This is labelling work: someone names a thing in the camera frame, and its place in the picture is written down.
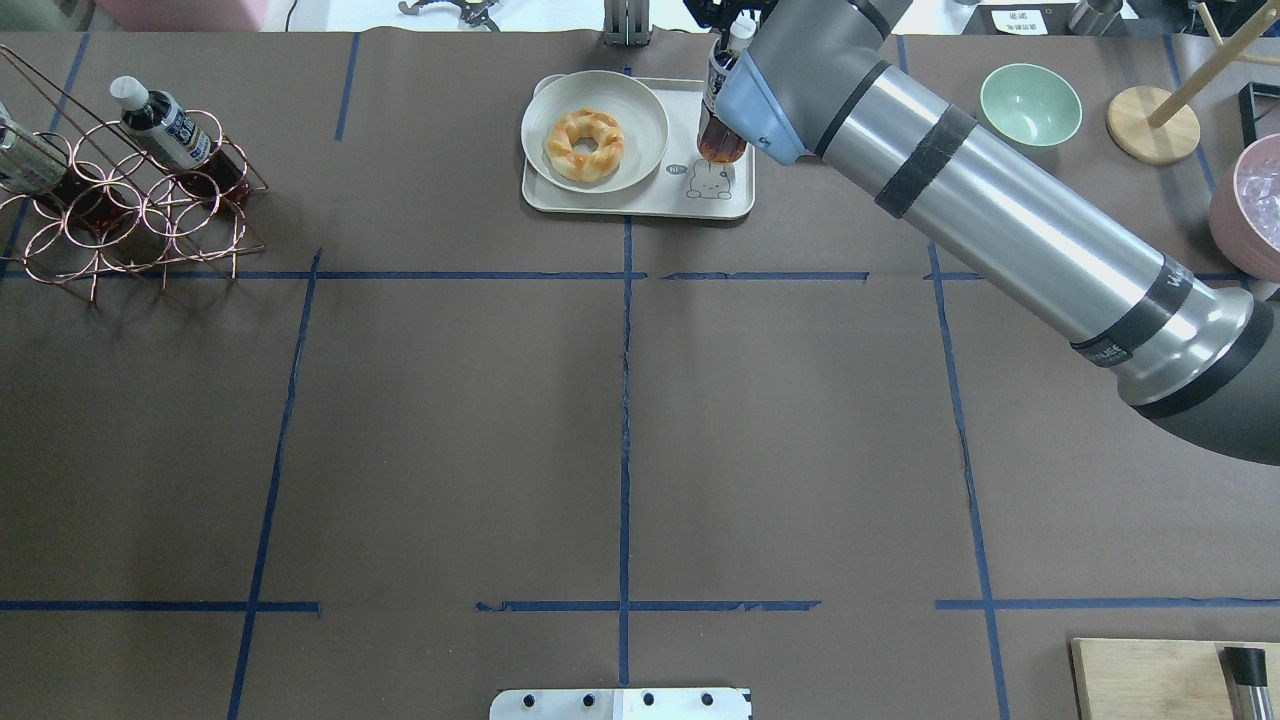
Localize white round plate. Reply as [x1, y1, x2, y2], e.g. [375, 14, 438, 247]
[520, 70, 669, 193]

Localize copper wire bottle rack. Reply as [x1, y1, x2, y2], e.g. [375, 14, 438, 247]
[3, 47, 269, 304]

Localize mint green bowl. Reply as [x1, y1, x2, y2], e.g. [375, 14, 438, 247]
[979, 63, 1083, 151]

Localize dark tea bottle white cap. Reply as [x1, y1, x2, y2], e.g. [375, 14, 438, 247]
[696, 17, 758, 165]

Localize aluminium frame post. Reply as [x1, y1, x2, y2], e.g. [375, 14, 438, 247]
[602, 0, 652, 47]

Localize upper tea bottle in rack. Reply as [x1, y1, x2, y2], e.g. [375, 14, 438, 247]
[1, 106, 102, 231]

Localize tea bottle in rack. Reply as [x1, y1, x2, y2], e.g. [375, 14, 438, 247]
[109, 76, 250, 206]
[1, 106, 102, 231]

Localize beige rectangular tray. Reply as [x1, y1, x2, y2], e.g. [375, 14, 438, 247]
[520, 70, 756, 220]

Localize glazed ring donut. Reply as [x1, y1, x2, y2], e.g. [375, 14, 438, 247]
[543, 108, 626, 184]

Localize black steel muddler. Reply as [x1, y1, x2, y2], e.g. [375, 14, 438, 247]
[1220, 646, 1277, 719]

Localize middle tea bottle in rack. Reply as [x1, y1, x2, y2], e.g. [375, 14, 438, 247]
[109, 76, 250, 206]

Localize pink bowl with ice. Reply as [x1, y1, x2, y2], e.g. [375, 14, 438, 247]
[1210, 135, 1279, 283]

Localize wooden stand with round base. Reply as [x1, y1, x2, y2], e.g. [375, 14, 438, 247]
[1105, 1, 1279, 167]

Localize steel tumbler cup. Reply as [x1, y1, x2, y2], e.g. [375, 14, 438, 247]
[1065, 0, 1125, 37]

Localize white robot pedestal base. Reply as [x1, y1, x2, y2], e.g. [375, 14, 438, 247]
[488, 687, 754, 719]

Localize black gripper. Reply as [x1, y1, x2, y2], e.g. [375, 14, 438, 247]
[694, 0, 776, 31]

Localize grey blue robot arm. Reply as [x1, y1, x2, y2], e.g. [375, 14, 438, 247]
[716, 1, 1279, 465]

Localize wooden cutting board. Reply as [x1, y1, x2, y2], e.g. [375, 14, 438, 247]
[1070, 638, 1279, 719]

